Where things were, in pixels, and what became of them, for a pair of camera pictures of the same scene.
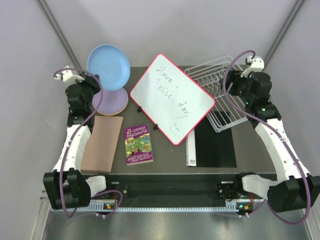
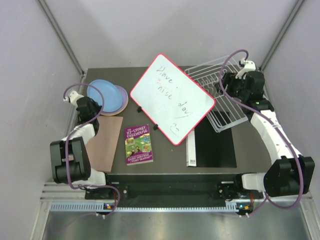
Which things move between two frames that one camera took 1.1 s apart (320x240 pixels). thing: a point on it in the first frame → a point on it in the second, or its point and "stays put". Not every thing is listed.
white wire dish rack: (228, 110) stays put
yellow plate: (116, 113) stays put
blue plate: (111, 64) → (112, 94)
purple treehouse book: (138, 145) stays put
